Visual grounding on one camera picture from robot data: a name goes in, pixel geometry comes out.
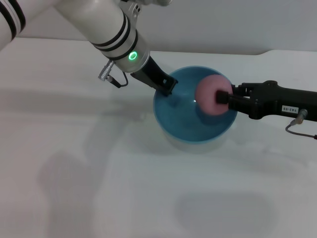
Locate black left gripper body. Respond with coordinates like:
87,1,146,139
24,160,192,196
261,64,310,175
130,56,174,94

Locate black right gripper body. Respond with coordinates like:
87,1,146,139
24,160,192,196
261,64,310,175
248,80,317,122

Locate pink peach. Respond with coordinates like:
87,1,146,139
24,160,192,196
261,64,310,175
195,75,233,116

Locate blue plastic bowl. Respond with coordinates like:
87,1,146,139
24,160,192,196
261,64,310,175
153,65,238,146

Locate right arm cable with connector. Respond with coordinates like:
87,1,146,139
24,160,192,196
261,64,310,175
284,109,317,139

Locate arm cable with connector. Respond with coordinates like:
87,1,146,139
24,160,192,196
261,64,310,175
99,60,129,88
284,109,317,139

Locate left arm cable with connector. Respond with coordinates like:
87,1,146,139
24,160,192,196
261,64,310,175
99,60,129,88

